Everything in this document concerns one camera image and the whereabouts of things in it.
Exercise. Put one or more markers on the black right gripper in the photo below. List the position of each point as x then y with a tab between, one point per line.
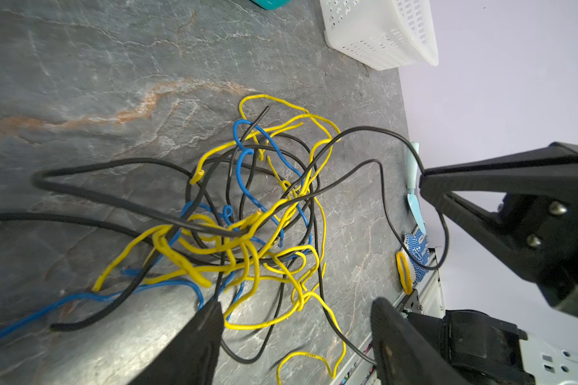
536	233

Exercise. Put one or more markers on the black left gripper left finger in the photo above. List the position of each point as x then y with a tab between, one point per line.
192	356

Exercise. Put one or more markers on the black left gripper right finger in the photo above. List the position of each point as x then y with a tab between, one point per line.
402	355

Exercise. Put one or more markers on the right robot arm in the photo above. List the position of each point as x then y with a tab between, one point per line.
485	350

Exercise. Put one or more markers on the blue white patterned cloth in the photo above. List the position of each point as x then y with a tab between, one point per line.
417	244

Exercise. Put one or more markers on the white plastic basket right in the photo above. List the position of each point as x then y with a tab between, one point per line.
381	34

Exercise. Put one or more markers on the teal plastic basket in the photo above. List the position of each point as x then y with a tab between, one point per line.
270	4

